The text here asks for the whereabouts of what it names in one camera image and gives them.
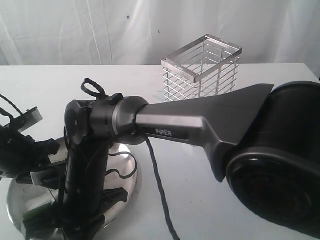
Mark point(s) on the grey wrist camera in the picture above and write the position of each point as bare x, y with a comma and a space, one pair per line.
28, 119
48, 176

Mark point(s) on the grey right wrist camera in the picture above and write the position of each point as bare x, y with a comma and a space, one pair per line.
48, 176

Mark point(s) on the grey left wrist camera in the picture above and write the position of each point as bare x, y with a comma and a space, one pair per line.
28, 119

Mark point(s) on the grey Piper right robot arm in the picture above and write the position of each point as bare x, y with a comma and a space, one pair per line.
264, 140

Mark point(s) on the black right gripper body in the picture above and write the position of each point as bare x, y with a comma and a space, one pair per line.
84, 179

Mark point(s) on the wire metal utensil holder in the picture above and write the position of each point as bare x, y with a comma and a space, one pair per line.
206, 67

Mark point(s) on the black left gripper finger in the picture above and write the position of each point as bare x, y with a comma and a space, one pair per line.
34, 177
45, 148

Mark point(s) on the green cucumber piece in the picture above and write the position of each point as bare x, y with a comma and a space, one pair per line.
38, 211

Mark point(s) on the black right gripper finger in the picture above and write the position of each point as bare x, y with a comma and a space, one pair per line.
35, 224
115, 195

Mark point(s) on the white backdrop curtain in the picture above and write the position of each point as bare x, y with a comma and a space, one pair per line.
141, 32

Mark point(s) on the round stainless steel plate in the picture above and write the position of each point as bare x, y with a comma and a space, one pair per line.
22, 198

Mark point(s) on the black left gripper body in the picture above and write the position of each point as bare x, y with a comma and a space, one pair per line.
17, 153

